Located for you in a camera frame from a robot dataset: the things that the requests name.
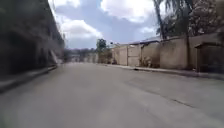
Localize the raised concrete kerb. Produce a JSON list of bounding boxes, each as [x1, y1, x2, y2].
[[0, 64, 59, 95]]

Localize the distant low buildings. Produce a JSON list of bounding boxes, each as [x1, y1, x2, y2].
[[63, 48, 100, 64]]

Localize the beige concrete wall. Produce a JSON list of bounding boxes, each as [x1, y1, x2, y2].
[[111, 32, 224, 71]]

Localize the green bush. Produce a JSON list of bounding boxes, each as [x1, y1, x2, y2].
[[98, 49, 115, 65]]

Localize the dark tall wall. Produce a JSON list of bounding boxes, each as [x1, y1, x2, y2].
[[0, 0, 66, 80]]

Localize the dark roofed gate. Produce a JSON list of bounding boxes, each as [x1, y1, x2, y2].
[[194, 41, 224, 75]]

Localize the grey concrete road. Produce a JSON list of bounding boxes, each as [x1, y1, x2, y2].
[[0, 62, 224, 128]]

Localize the concrete kerb strip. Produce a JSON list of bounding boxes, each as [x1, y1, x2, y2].
[[99, 63, 224, 81]]

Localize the group of tall trees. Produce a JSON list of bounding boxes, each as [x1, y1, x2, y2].
[[152, 0, 224, 41]]

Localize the small green tree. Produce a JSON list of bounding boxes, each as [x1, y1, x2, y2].
[[95, 38, 108, 54]]

